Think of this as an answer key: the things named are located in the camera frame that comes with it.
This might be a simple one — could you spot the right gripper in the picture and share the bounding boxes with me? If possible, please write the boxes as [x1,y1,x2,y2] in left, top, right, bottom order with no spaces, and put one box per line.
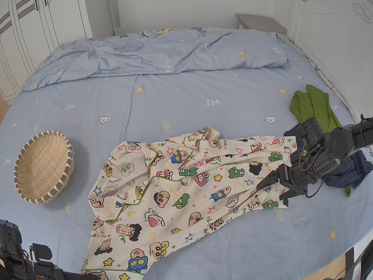
[256,163,329,201]

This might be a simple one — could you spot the grey bedside table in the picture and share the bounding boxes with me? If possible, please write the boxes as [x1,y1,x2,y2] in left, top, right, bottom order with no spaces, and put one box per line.
[236,13,286,34]

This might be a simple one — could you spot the round woven basket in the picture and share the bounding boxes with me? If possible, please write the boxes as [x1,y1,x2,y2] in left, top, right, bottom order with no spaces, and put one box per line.
[14,130,75,206]

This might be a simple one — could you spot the white printed pyjama top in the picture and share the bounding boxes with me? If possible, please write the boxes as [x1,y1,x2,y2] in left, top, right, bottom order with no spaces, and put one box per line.
[80,126,296,280]

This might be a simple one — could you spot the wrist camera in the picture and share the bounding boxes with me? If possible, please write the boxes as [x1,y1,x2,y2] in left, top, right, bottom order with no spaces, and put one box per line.
[289,149,309,169]
[29,242,53,267]

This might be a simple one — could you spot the green shorts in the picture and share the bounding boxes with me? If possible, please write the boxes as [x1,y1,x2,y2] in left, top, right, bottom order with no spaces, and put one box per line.
[289,84,353,198]

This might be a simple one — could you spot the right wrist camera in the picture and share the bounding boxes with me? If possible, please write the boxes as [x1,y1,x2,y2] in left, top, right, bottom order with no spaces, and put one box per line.
[289,149,309,169]

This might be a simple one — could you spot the white wardrobe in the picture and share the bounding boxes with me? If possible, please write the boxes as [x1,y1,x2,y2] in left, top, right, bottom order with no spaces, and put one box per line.
[0,0,93,104]

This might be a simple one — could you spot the dark blue garment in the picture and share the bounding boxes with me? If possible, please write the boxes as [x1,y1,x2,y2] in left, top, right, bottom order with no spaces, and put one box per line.
[284,124,373,189]

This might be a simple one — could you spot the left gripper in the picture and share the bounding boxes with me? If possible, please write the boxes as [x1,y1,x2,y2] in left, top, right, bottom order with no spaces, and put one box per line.
[31,262,66,280]

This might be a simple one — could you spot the pale blue quilt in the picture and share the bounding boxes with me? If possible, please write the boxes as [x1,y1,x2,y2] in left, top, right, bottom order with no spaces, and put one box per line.
[20,27,290,93]

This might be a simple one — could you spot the black cable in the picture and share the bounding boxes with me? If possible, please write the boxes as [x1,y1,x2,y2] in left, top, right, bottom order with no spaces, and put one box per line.
[304,175,330,198]

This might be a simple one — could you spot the bed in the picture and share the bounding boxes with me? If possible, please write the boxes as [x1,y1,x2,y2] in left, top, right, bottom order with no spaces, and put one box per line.
[0,0,373,280]

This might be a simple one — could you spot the white vertical pipe cover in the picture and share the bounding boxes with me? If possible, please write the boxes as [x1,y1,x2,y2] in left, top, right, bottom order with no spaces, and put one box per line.
[106,0,121,36]

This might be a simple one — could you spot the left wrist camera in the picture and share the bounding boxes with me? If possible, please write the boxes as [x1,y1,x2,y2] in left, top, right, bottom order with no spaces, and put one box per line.
[29,242,53,267]

